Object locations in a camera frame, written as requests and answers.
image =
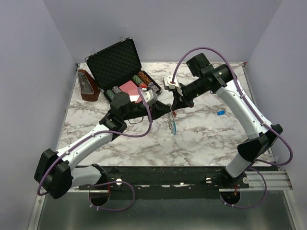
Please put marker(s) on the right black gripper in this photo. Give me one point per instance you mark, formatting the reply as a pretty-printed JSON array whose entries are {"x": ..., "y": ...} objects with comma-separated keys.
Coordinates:
[{"x": 178, "y": 103}]

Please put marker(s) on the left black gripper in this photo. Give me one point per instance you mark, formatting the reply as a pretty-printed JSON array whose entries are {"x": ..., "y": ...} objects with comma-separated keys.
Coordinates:
[{"x": 159, "y": 109}]

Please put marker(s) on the blue silver carabiner keyring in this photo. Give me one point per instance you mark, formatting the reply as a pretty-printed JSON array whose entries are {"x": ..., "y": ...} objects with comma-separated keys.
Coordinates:
[{"x": 171, "y": 123}]

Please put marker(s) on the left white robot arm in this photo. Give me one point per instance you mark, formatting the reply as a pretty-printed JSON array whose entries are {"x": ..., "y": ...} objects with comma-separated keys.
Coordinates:
[{"x": 57, "y": 171}]

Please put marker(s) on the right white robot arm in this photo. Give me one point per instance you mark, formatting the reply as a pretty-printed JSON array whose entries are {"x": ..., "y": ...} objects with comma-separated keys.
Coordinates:
[{"x": 261, "y": 133}]

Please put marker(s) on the red playing card deck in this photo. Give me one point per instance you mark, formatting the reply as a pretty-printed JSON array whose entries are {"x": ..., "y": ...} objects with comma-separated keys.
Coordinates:
[{"x": 132, "y": 90}]

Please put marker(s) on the blue key tag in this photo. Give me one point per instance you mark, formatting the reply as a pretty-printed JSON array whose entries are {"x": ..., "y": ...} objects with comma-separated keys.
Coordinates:
[{"x": 221, "y": 112}]

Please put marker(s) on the black poker chip case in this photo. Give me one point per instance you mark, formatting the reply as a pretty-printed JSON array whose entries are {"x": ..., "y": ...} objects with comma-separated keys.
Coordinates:
[{"x": 118, "y": 64}]

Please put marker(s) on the brown wooden metronome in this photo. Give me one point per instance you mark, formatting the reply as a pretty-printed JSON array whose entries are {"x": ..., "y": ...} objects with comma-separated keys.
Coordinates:
[{"x": 88, "y": 87}]

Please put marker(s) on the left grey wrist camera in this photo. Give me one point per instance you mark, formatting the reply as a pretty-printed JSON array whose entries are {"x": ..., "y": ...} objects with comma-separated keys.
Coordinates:
[{"x": 150, "y": 97}]

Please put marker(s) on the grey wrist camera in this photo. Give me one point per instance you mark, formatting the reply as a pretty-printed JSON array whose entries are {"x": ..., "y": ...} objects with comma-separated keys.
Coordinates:
[
  {"x": 172, "y": 85},
  {"x": 150, "y": 97}
]

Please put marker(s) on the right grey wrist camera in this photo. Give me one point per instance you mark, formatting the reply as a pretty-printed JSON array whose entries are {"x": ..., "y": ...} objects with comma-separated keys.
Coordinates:
[{"x": 172, "y": 85}]

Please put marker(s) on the black mounting rail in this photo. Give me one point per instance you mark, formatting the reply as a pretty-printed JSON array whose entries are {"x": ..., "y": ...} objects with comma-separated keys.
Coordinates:
[{"x": 166, "y": 182}]

